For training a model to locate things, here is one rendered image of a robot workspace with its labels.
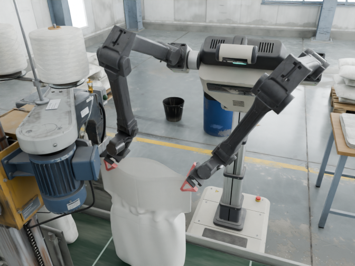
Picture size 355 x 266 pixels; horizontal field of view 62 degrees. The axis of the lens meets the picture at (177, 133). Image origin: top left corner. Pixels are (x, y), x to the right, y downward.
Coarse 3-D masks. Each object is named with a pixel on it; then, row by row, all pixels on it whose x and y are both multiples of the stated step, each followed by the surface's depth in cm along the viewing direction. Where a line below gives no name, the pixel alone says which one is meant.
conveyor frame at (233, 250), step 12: (96, 216) 202; (108, 216) 198; (192, 240) 180; (204, 240) 177; (216, 240) 176; (0, 252) 178; (228, 252) 175; (240, 252) 171; (252, 252) 168; (276, 264) 166; (288, 264) 163; (300, 264) 161
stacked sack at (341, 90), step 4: (336, 84) 409; (340, 84) 404; (344, 84) 400; (336, 88) 399; (340, 88) 392; (344, 88) 389; (348, 88) 387; (352, 88) 386; (336, 92) 390; (340, 92) 383; (344, 92) 381; (348, 92) 379; (352, 92) 377; (340, 96) 380; (344, 96) 378; (348, 96) 376; (352, 96) 375
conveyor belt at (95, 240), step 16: (80, 224) 193; (96, 224) 193; (80, 240) 182; (96, 240) 182; (112, 240) 182; (80, 256) 172; (96, 256) 172; (112, 256) 172; (192, 256) 171; (208, 256) 171; (224, 256) 170
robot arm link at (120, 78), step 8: (104, 64) 99; (120, 64) 94; (128, 64) 96; (112, 72) 98; (120, 72) 97; (128, 72) 98; (112, 80) 101; (120, 80) 102; (112, 88) 105; (120, 88) 104; (120, 96) 107; (128, 96) 112; (120, 104) 111; (128, 104) 115; (120, 112) 115; (128, 112) 118; (120, 120) 120; (128, 120) 120; (136, 120) 125; (120, 128) 126; (128, 128) 123
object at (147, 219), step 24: (120, 168) 145; (144, 168) 145; (168, 168) 135; (120, 192) 144; (144, 192) 133; (168, 192) 133; (120, 216) 147; (144, 216) 141; (168, 216) 138; (120, 240) 156; (144, 240) 146; (168, 240) 142; (144, 264) 159; (168, 264) 150
